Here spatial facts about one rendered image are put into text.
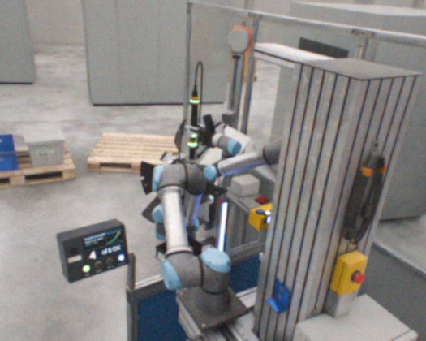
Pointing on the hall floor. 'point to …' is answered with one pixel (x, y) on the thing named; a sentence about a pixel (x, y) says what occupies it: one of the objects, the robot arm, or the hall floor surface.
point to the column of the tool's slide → (235, 116)
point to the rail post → (131, 321)
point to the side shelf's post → (241, 229)
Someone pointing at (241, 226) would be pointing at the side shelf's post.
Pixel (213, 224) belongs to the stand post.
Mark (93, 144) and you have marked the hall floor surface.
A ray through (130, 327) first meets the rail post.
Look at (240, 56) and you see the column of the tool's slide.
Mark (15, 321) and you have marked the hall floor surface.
